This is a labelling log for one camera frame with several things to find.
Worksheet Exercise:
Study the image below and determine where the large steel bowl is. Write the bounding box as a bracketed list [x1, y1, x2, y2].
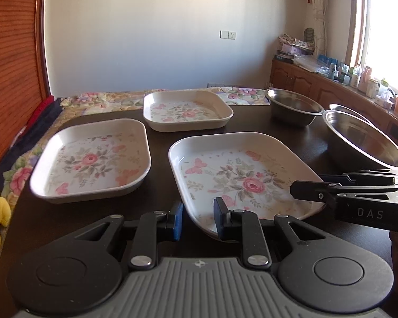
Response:
[323, 110, 398, 171]

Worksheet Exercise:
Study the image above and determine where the large floral tray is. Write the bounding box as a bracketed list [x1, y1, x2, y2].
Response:
[168, 131, 324, 237]

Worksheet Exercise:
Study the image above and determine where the small steel bowl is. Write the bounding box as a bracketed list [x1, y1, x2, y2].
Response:
[265, 88, 325, 127]

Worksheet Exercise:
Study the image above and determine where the medium steel bowl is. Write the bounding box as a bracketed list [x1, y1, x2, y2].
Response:
[328, 103, 372, 124]

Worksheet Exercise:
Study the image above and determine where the wooden cabinet row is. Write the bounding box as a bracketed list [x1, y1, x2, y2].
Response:
[270, 58, 398, 142]

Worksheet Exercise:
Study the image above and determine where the clutter of bottles on counter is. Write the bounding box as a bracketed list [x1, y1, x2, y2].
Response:
[318, 55, 398, 116]

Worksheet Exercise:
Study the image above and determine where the floral tray left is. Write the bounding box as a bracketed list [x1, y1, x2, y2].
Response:
[30, 118, 152, 203]

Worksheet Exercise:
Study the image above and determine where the small floral tray far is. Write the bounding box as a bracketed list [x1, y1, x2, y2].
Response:
[143, 90, 233, 133]

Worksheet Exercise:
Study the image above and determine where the stack of boxes on cabinet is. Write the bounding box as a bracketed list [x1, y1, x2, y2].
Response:
[274, 34, 315, 64]

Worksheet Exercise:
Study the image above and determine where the floral bedspread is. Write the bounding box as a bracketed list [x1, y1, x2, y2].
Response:
[1, 86, 271, 209]

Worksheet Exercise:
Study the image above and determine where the dark blue blanket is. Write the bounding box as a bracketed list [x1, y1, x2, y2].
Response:
[0, 97, 62, 187]

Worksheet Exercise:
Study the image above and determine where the patterned curtain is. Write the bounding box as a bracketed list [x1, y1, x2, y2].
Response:
[311, 0, 328, 57]

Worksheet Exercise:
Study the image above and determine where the red cloth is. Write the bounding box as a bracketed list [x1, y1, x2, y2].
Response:
[18, 95, 55, 136]

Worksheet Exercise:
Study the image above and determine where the wooden louvered wardrobe door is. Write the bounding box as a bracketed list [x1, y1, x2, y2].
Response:
[0, 0, 51, 160]

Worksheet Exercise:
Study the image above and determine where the white wall switch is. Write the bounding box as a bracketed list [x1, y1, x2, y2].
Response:
[219, 30, 236, 40]

